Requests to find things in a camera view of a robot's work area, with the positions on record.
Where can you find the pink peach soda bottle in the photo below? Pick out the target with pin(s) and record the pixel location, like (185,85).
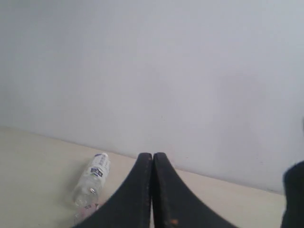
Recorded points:
(86,212)

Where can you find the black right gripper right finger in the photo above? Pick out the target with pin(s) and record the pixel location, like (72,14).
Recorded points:
(174,204)

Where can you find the clear bottle blue white label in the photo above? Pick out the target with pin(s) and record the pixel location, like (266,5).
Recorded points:
(92,180)

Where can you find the black sleeved right forearm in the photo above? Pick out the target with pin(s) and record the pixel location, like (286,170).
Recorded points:
(294,194)

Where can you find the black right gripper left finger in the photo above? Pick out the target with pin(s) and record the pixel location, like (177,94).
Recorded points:
(130,205)

